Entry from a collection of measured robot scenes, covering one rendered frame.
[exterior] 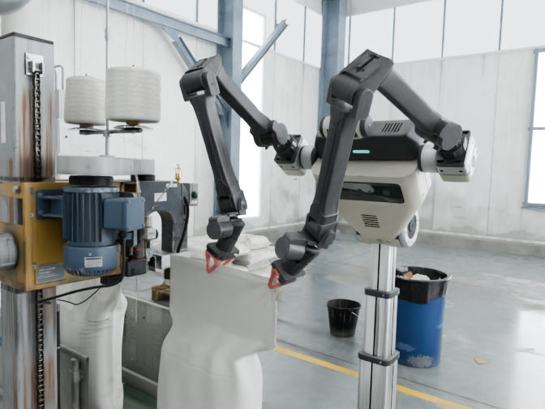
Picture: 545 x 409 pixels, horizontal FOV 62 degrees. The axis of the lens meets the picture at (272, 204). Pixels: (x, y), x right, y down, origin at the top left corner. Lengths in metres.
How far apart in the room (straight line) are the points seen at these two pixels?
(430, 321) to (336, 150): 2.56
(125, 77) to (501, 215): 8.31
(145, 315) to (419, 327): 1.98
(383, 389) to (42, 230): 1.31
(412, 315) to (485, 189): 6.02
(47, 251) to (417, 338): 2.67
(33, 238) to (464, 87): 8.69
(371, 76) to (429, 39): 8.90
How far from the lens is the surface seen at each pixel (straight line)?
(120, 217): 1.31
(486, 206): 9.28
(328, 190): 1.14
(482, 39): 9.64
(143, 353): 2.43
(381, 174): 1.52
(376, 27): 10.45
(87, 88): 1.67
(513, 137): 9.21
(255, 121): 1.55
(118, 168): 1.35
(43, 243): 1.50
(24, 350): 1.62
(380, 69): 1.06
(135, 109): 1.42
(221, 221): 1.37
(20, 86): 1.53
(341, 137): 1.08
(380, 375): 1.89
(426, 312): 3.49
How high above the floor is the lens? 1.40
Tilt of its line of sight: 5 degrees down
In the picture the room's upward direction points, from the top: 2 degrees clockwise
